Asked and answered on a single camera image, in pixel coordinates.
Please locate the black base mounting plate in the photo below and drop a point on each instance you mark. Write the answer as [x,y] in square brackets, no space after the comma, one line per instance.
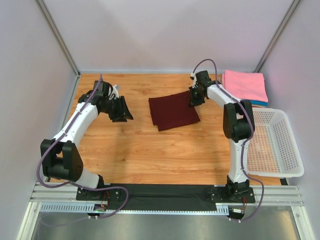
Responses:
[161,197]

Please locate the pink folded t-shirt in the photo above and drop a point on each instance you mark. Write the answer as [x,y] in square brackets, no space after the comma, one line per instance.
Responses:
[244,85]

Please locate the blue folded t-shirt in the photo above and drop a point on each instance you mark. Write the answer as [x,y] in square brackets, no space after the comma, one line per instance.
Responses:
[259,103]

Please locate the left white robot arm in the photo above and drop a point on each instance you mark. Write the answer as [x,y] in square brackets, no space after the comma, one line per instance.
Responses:
[60,157]

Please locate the maroon t-shirt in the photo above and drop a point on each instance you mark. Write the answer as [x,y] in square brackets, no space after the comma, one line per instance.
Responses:
[172,111]

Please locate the white plastic basket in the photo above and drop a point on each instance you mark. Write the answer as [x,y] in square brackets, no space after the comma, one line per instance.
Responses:
[273,151]

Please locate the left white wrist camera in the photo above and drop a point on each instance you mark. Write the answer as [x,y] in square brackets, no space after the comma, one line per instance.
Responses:
[113,92]

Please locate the aluminium slotted cable rail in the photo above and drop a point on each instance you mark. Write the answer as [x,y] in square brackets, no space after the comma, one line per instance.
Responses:
[63,199]

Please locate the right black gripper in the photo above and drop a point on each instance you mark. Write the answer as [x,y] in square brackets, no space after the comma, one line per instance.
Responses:
[196,94]

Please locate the left aluminium frame post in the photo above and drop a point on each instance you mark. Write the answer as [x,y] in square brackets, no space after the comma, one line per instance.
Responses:
[57,35]

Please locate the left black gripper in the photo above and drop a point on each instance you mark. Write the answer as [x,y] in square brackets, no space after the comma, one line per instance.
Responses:
[116,108]

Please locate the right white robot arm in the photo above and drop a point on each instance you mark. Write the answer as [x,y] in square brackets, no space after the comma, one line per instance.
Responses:
[238,127]

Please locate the aluminium frame post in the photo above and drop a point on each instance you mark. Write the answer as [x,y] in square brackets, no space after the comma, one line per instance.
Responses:
[293,7]
[57,35]

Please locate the right aluminium frame post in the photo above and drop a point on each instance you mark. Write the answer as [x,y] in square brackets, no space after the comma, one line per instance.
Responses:
[293,7]

